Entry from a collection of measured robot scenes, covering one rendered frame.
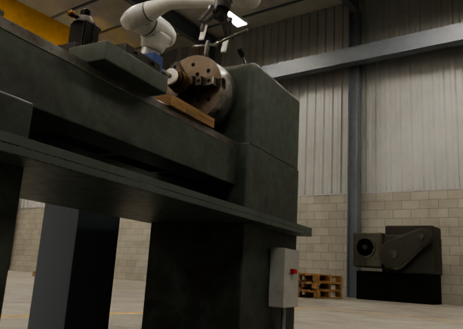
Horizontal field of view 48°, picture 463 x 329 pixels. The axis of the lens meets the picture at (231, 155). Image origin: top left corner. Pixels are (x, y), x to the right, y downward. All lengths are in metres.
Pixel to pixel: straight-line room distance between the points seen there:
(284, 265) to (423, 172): 10.23
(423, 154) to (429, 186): 0.76
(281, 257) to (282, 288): 0.13
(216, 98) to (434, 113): 10.78
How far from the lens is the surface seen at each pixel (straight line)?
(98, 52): 1.53
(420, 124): 12.73
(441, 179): 12.34
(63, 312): 2.41
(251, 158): 2.23
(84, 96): 1.51
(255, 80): 2.34
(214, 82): 2.18
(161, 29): 2.78
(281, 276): 2.37
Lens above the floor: 0.30
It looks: 13 degrees up
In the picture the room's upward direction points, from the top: 3 degrees clockwise
